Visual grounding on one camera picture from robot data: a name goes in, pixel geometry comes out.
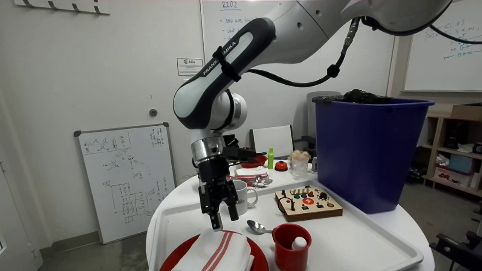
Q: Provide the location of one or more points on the black trash bag liner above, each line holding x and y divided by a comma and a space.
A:
362, 97

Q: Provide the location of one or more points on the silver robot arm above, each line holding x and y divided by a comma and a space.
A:
289, 34

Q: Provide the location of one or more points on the clear plastic cup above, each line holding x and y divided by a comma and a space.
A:
298, 163

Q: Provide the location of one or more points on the blue recycling trash bin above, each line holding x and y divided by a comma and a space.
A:
365, 151

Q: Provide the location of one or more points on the red mug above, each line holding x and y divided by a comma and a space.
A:
286, 257

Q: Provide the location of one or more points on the red-handled metal spoon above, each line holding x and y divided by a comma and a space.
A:
256, 228

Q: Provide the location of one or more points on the leaning whiteboard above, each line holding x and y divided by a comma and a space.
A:
130, 172

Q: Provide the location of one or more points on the red plate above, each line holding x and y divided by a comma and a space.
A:
259, 263

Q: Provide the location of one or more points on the white red-striped tea towel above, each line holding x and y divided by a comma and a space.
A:
217, 250

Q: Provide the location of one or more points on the wooden busy board toy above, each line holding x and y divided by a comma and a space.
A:
306, 204

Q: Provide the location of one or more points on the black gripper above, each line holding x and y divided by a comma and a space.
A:
215, 189

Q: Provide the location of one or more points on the round white table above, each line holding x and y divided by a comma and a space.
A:
407, 226

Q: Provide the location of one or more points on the wooden shelf unit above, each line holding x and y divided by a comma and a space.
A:
452, 138

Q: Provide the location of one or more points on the green marker bottle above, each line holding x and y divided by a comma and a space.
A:
270, 159

